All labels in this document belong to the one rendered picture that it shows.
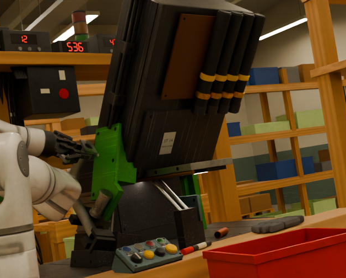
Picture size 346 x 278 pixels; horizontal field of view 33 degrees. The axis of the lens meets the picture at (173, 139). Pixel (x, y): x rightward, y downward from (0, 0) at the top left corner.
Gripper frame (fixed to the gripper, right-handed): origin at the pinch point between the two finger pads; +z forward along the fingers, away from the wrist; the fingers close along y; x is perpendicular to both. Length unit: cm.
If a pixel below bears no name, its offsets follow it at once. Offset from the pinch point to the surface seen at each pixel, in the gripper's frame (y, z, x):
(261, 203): 522, 787, 381
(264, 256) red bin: -65, 7, -25
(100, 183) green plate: -11.0, 2.8, 2.1
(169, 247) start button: -43.5, 5.8, -6.0
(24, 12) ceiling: 825, 314, 276
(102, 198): -19.2, -0.3, 0.9
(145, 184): -1.5, 25.9, 6.9
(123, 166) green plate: -11.4, 6.5, -5.2
